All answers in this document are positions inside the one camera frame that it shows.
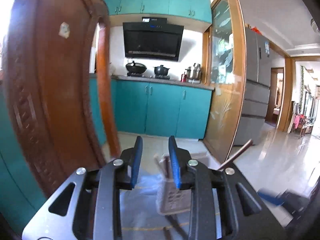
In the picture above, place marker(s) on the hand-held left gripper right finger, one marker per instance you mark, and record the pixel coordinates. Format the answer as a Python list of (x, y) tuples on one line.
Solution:
[(174, 165)]

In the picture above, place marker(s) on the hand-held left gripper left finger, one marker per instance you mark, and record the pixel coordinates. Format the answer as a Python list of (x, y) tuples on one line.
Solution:
[(137, 165)]

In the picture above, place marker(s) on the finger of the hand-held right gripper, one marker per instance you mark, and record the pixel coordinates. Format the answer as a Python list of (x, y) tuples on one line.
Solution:
[(270, 197)]

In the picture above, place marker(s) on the white plastic utensil basket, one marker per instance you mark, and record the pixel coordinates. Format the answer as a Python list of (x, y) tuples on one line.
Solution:
[(170, 197)]

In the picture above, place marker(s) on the brown chopstick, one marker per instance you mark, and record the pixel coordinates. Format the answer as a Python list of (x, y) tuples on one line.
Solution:
[(237, 152)]

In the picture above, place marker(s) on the dark chopstick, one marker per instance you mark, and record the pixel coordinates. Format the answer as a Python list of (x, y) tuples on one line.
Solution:
[(178, 227)]

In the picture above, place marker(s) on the blue striped cloth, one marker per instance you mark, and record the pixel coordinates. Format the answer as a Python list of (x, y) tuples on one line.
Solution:
[(140, 205)]

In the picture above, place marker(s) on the wooden dining chairs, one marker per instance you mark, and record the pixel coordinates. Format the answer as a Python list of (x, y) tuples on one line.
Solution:
[(301, 122)]

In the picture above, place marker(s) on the grey kitchen countertop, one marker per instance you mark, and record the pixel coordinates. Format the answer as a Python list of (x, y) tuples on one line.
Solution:
[(195, 85)]

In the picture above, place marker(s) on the red bottle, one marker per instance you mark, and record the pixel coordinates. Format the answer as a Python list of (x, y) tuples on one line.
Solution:
[(183, 77)]

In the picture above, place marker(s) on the black cooking pot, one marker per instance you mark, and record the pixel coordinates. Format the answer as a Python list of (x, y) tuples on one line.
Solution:
[(162, 71)]

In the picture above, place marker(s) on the black wok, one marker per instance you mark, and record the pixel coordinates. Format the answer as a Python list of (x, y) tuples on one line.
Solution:
[(135, 68)]

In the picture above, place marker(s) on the glass sliding door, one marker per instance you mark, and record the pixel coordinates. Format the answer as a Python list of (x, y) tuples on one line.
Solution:
[(225, 80)]

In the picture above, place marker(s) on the wooden doorway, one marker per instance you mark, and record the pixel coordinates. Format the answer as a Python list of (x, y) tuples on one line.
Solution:
[(275, 97)]

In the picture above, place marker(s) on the grey refrigerator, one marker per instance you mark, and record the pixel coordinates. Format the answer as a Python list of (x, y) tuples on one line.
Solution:
[(255, 92)]

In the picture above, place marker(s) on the green leaf garland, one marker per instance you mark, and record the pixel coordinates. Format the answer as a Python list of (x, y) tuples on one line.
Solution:
[(302, 90)]

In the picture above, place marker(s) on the carved wooden chair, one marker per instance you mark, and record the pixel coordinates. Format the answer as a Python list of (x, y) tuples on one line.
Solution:
[(50, 80)]

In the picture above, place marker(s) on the black range hood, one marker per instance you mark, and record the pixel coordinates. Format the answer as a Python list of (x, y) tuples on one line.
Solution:
[(152, 40)]

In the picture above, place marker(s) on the red bag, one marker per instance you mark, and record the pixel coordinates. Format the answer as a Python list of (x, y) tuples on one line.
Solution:
[(255, 30)]

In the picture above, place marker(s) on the ceiling lamp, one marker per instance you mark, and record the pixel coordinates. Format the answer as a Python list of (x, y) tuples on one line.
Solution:
[(315, 26)]

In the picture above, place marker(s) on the teal wall cabinets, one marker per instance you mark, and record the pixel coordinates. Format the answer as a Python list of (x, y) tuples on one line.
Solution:
[(155, 1)]

